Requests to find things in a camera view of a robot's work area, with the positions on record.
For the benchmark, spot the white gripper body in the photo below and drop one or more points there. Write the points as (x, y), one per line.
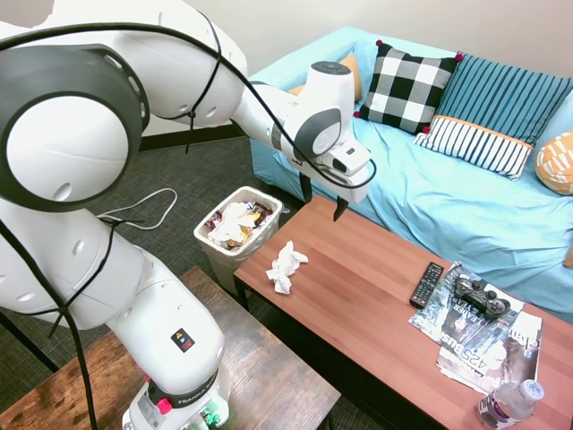
(353, 190)

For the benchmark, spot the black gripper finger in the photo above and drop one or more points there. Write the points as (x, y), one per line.
(307, 188)
(340, 209)

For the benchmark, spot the white tissue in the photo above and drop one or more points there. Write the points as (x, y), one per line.
(286, 269)

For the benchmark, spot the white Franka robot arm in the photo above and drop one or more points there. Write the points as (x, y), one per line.
(67, 148)

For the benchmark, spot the white plastic bag trash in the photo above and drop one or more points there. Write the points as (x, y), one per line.
(230, 224)

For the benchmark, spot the beige plastic trash bin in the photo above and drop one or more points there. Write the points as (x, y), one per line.
(224, 264)

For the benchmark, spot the dark snack wrapper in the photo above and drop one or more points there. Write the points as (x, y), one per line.
(263, 210)

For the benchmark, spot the wooden coffee table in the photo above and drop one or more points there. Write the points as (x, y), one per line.
(358, 277)

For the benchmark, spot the light blue covered sofa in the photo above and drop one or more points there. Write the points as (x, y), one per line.
(447, 206)

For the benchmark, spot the colourful snack wrapper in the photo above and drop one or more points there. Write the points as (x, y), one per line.
(214, 219)

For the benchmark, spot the black white checked pillow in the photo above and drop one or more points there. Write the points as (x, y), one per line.
(405, 89)

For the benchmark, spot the black TV remote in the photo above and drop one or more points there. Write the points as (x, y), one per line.
(427, 284)

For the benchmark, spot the mustard square pillow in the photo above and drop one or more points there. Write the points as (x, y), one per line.
(351, 71)
(569, 256)

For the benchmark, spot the white navy striped lumbar pillow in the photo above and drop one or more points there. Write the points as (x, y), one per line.
(479, 145)

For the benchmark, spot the dark cover magazine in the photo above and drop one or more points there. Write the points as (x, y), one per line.
(441, 315)

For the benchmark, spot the black game controller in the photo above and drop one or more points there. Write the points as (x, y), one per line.
(481, 298)

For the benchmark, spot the blue striped pillow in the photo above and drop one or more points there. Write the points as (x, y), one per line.
(501, 96)

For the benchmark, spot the rustic wooden robot table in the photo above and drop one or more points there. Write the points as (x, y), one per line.
(268, 385)

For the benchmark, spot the yellow patterned bolster pillow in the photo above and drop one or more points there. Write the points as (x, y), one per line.
(557, 163)

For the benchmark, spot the white edged business magazine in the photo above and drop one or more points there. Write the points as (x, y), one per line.
(497, 358)

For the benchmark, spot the clear plastic water bottle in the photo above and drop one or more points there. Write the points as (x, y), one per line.
(506, 405)

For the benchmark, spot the black camera stand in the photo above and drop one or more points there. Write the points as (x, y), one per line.
(31, 342)

